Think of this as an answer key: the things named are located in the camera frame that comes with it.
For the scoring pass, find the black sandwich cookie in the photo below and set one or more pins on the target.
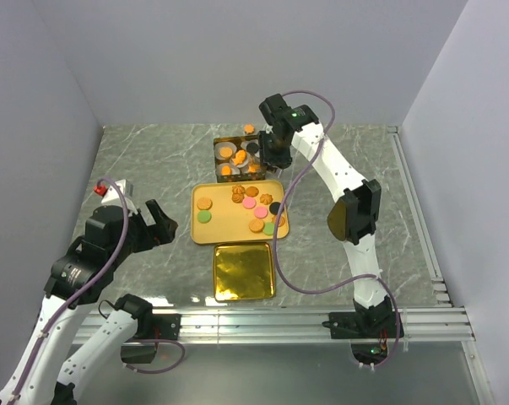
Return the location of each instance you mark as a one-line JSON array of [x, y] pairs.
[[252, 148], [274, 208]]

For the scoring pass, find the tan flower cookie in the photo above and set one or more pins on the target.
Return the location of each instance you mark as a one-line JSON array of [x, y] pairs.
[[266, 199]]

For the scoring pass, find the metal serving tongs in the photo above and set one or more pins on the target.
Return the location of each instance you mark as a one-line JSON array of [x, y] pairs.
[[274, 171]]

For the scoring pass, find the green sandwich cookie left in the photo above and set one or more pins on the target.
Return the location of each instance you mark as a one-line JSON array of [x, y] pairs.
[[204, 216]]

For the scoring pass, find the gold tin lid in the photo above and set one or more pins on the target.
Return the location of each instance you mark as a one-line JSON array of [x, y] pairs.
[[243, 271]]

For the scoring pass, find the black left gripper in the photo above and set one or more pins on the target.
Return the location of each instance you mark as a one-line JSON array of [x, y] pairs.
[[154, 234]]

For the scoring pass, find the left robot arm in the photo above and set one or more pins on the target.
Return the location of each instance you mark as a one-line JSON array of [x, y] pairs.
[[48, 373]]

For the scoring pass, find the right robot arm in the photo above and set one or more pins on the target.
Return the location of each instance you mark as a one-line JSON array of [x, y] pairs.
[[352, 220]]

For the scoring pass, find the aluminium rail frame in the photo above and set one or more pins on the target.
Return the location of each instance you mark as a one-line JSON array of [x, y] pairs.
[[166, 162]]

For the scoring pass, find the brown swirl cookie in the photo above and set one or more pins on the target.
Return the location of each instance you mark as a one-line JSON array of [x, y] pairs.
[[237, 197]]

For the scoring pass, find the green sandwich cookie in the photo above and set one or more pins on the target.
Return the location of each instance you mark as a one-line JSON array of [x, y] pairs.
[[268, 229], [204, 216]]

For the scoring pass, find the dotted sandwich cookie right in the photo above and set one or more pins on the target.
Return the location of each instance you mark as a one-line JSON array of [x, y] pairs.
[[256, 225]]

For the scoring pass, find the pink sandwich cookie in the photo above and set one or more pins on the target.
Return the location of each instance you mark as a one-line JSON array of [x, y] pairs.
[[261, 212], [249, 203]]

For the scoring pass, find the orange fish cookie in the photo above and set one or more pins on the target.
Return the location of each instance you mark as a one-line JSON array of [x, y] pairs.
[[240, 159], [226, 171], [253, 169]]

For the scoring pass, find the chocolate chip cookie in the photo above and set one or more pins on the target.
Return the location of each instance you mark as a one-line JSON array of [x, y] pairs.
[[251, 191]]

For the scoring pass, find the small swirl cookie right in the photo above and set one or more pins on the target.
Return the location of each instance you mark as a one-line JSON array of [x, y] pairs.
[[280, 221]]

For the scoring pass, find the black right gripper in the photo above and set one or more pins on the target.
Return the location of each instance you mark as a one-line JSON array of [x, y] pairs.
[[282, 161]]

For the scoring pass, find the dotted sandwich cookie left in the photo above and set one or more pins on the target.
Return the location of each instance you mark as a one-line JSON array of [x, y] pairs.
[[204, 203]]

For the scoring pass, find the large dotted sandwich cookie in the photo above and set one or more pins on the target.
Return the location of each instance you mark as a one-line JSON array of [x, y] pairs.
[[225, 152]]

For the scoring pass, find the yellow plastic tray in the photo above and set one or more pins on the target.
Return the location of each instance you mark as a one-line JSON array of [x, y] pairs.
[[230, 220]]

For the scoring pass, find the green sandwich cookie right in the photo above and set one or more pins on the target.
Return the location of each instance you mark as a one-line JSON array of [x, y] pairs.
[[268, 229]]

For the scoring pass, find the pink sandwich cookie upper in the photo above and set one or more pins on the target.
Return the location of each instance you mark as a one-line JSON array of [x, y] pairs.
[[249, 203]]

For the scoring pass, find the green cookie tin box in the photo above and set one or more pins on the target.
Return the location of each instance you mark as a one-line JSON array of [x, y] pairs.
[[239, 173]]

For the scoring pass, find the pink sandwich cookie lower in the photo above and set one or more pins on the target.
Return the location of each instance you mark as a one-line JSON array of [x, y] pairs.
[[261, 212]]

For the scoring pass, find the flower cookie top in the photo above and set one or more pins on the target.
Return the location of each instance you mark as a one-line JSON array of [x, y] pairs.
[[238, 189]]

